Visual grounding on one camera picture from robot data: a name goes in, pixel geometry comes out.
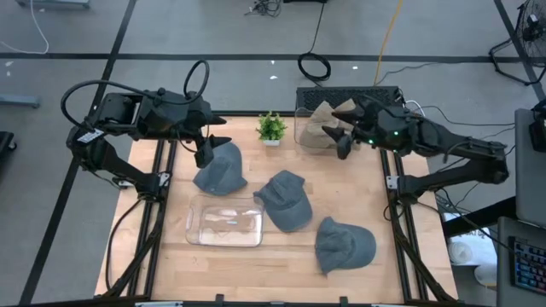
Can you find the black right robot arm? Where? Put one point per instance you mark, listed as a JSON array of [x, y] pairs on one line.
[[460, 145]]

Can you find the black desk device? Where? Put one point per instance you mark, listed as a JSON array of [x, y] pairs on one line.
[[538, 128]]

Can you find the black floor object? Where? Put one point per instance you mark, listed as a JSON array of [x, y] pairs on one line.
[[6, 143]]

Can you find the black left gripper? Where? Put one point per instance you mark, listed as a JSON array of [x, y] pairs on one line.
[[200, 123]]

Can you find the small green potted plant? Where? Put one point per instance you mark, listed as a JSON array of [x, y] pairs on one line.
[[271, 128]]

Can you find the grey cart base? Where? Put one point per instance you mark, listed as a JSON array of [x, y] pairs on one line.
[[53, 3]]

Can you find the black floor beam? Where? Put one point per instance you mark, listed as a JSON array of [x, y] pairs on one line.
[[478, 217]]

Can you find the black mesh computer case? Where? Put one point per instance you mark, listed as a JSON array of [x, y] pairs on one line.
[[307, 94]]

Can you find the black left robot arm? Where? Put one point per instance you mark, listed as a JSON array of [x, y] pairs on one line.
[[115, 168]]

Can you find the backlit black keyboard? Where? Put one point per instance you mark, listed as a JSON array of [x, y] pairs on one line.
[[531, 264]]

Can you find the grey desk with keyboard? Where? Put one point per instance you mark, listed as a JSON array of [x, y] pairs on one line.
[[505, 273]]

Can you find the tan cap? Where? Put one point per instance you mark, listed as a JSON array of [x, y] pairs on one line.
[[317, 121], [346, 106]]

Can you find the white round object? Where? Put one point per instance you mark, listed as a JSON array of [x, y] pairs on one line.
[[460, 252], [486, 275]]

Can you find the clear plastic bin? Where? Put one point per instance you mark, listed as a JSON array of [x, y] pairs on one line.
[[222, 226], [300, 119]]

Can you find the grey desk top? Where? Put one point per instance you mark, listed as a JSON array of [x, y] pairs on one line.
[[531, 170]]

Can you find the black floor fan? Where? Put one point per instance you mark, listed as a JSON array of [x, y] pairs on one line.
[[531, 25]]

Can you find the grey cap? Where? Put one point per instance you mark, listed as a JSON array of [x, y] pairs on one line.
[[286, 202], [345, 247], [224, 172]]

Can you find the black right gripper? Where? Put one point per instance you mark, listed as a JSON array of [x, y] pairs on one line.
[[379, 125]]

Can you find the grey floor bar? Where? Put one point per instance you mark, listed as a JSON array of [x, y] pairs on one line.
[[19, 101]]

